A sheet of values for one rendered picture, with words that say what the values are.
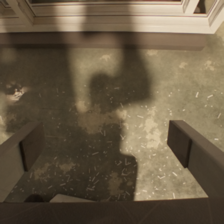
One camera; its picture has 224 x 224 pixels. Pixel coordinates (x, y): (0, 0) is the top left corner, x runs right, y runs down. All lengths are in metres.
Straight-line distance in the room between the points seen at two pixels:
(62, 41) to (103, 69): 0.30
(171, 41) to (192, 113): 0.42
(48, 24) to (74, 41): 0.17
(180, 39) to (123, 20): 0.33
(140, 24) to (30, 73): 0.72
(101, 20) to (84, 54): 0.22
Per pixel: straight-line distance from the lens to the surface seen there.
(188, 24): 1.05
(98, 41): 1.02
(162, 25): 1.01
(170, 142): 0.16
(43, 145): 0.17
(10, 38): 1.26
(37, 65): 1.15
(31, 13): 1.15
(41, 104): 1.07
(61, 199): 0.95
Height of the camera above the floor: 0.92
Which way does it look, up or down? 82 degrees down
